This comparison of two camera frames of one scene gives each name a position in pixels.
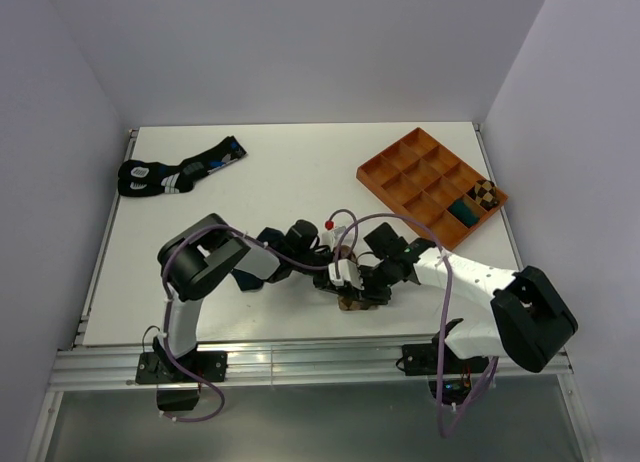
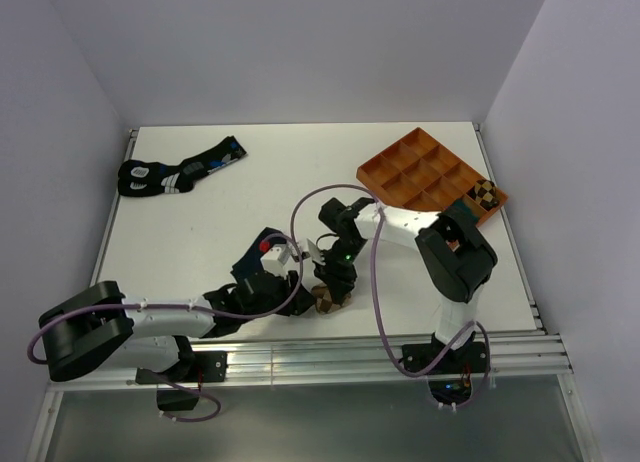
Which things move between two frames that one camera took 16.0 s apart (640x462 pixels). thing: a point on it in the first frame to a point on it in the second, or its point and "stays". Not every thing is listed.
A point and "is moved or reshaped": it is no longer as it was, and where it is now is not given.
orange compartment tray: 434,187 stays
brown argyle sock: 348,303 is moved or reshaped
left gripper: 323,282 to 297,299
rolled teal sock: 461,210 stays
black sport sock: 145,178 stays
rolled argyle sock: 485,194 stays
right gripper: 371,295 to 339,282
